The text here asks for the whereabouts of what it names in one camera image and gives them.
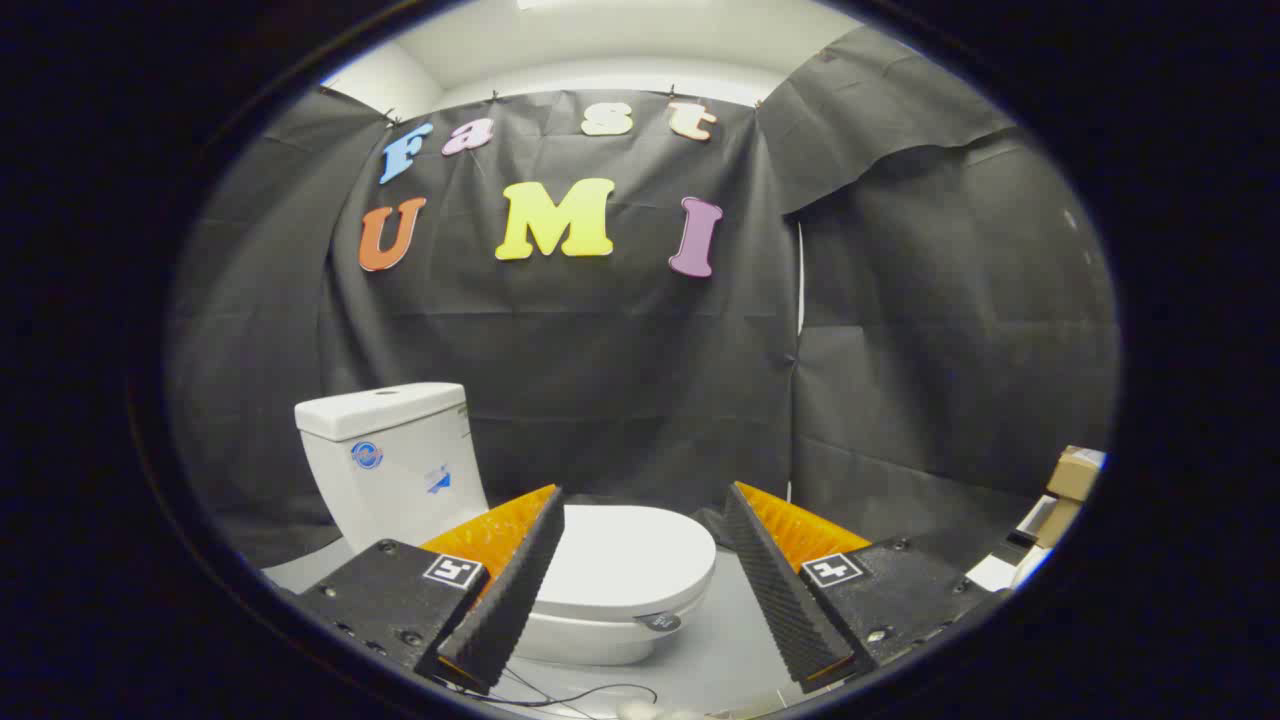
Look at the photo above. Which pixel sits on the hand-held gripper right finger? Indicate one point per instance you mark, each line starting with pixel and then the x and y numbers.
pixel 775 590

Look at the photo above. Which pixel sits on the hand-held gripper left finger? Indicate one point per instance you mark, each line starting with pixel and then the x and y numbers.
pixel 515 590

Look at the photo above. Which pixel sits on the white ceramic toilet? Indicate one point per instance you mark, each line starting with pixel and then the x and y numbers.
pixel 400 490

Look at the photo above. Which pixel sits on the white flat box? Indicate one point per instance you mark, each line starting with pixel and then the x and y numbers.
pixel 992 573

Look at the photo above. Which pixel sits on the black backdrop cloth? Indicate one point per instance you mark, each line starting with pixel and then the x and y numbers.
pixel 600 350

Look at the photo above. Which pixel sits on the brown cardboard box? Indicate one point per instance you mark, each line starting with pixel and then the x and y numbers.
pixel 1072 475

